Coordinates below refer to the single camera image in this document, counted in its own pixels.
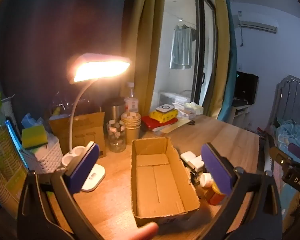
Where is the hanging grey shirt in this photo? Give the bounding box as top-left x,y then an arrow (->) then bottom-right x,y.
169,25 -> 197,70

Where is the white grey flat device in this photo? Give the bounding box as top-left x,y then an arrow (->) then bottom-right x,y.
156,105 -> 175,114

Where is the steel thermos flask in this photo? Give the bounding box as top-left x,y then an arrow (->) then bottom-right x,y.
103,97 -> 127,130

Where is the cardboard box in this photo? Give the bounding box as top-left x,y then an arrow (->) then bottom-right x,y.
131,137 -> 200,227

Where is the brown lamp packaging box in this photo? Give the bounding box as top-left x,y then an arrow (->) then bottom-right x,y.
49,112 -> 107,158

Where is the teal curtain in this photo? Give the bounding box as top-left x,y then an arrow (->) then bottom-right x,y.
217,0 -> 238,123

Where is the white charger adapter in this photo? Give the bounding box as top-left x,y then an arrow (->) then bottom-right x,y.
189,156 -> 205,172

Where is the black sliding door frame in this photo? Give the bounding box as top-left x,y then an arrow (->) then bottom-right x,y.
192,0 -> 217,105

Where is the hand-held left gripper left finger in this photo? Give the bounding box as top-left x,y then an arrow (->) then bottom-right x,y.
17,142 -> 103,240

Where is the white pill bottle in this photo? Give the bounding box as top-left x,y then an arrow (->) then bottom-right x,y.
199,172 -> 214,187

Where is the white tissue box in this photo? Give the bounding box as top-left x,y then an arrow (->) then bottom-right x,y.
174,101 -> 198,120

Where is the white monitor stand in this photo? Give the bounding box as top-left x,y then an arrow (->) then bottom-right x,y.
231,100 -> 252,129

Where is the white woven plastic basket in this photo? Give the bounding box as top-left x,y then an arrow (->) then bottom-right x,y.
20,136 -> 63,174

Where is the clear plastic water bottle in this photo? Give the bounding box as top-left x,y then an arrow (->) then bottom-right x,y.
125,82 -> 139,113

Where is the yellow paper envelope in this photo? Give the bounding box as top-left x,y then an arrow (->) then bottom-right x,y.
160,119 -> 190,134

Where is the person's left hand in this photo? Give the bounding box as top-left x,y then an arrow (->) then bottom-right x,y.
110,222 -> 159,240

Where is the yellow curtain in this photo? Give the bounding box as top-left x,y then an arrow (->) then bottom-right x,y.
136,0 -> 167,115
210,0 -> 232,120

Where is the amber jar with gold lid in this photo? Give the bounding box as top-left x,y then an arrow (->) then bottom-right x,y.
205,182 -> 227,205

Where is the white desk lamp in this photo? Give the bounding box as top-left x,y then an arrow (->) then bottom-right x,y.
61,53 -> 132,192

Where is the glass jar with stickers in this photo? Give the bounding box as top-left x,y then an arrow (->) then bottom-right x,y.
106,120 -> 127,153

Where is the white air conditioner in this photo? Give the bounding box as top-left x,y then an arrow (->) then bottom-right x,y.
234,12 -> 278,33

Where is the blue printed blanket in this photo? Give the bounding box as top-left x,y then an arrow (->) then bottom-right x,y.
275,119 -> 300,155

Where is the green printed package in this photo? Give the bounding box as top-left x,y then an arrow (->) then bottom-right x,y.
0,116 -> 28,205

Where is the yellow wet wipes packet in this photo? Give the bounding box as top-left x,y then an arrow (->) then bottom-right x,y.
150,109 -> 178,123

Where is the pale yellow tissue pack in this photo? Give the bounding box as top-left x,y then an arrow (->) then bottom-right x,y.
185,102 -> 204,116

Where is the stack of paper cups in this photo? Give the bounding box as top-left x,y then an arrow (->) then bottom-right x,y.
121,112 -> 142,145

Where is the yellow green sponge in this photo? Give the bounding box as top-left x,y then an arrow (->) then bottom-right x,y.
21,124 -> 49,150

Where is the white plastic storage crate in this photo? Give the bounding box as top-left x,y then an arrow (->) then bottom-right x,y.
158,91 -> 190,110

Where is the red flat box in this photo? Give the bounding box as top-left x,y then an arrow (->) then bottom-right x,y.
141,115 -> 178,131

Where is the blue plastic bag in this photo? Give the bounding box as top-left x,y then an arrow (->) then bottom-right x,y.
21,113 -> 49,133

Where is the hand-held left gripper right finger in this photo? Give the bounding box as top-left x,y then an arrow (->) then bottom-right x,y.
201,143 -> 283,240

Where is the black monitor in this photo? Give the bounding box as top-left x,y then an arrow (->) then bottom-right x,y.
234,71 -> 259,105

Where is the grey padded headboard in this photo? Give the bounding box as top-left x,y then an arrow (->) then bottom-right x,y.
267,74 -> 300,135

